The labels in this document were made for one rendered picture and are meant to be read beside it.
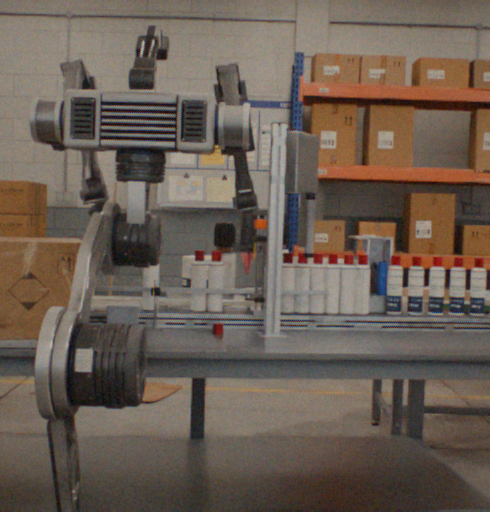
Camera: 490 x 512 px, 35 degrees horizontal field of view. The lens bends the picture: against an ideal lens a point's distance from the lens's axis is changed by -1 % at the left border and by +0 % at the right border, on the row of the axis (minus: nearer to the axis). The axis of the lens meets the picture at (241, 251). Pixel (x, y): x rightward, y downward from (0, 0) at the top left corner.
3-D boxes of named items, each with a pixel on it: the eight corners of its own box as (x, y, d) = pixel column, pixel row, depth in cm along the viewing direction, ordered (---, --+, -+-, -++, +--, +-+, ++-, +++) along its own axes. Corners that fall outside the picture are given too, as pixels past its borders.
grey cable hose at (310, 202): (312, 257, 255) (315, 193, 254) (314, 258, 252) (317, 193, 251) (302, 257, 255) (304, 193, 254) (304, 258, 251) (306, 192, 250)
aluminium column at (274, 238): (277, 333, 251) (284, 124, 248) (279, 335, 247) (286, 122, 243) (263, 333, 251) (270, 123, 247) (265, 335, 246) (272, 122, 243)
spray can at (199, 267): (205, 310, 263) (206, 250, 262) (206, 312, 258) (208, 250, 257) (189, 310, 263) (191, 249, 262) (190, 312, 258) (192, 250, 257)
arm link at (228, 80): (209, 57, 255) (239, 53, 255) (215, 92, 265) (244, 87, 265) (218, 140, 224) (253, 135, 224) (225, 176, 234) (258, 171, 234)
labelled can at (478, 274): (480, 315, 274) (483, 257, 273) (486, 317, 269) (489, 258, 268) (466, 315, 274) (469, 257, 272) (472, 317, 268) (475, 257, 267)
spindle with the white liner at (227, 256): (233, 300, 294) (236, 221, 293) (236, 303, 285) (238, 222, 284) (209, 300, 293) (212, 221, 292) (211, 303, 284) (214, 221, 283)
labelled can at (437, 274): (439, 314, 272) (442, 256, 271) (445, 316, 267) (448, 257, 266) (425, 314, 272) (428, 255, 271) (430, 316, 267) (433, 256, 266)
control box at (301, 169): (317, 193, 258) (319, 136, 257) (296, 191, 243) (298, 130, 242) (289, 193, 263) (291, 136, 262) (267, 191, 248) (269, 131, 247)
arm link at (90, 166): (61, 78, 259) (92, 72, 259) (65, 85, 265) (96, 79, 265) (77, 199, 250) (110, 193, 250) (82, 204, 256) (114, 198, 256)
